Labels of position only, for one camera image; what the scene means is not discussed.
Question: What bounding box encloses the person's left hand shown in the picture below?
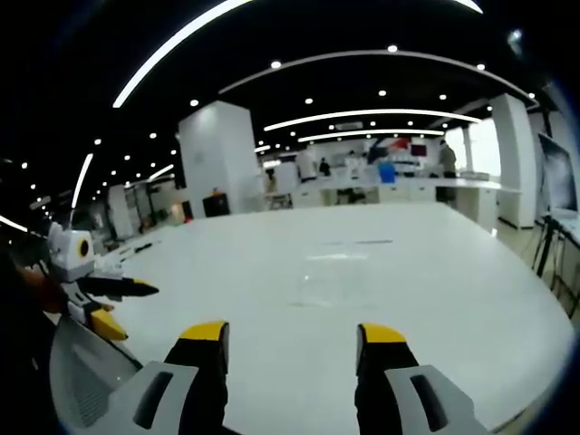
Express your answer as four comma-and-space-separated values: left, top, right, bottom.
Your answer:
14, 263, 69, 314

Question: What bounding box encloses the white square pillar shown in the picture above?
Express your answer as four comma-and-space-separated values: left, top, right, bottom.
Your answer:
489, 92, 538, 228
177, 100, 266, 220

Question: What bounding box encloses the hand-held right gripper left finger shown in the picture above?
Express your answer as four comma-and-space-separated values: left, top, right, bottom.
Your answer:
97, 320, 230, 435

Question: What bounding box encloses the black cabinet with orange top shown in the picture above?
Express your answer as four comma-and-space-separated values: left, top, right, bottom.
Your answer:
201, 191, 232, 218

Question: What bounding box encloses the clear resealable bag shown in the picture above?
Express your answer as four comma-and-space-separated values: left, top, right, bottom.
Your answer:
284, 237, 395, 311

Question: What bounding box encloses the large dark display screen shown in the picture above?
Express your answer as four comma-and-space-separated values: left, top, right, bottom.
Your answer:
536, 131, 580, 213

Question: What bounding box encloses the black tripod stand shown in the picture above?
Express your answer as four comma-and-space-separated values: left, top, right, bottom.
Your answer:
530, 214, 561, 278

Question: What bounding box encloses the red and blue wall poster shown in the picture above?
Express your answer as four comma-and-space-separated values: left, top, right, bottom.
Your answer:
367, 137, 411, 160

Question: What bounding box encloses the white long counter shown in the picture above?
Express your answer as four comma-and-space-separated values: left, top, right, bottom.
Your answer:
266, 174, 523, 228

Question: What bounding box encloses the long curved ceiling light strip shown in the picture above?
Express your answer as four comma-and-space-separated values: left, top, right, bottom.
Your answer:
111, 0, 484, 110

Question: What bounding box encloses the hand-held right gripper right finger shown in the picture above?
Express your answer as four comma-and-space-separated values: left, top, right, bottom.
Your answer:
354, 322, 490, 435

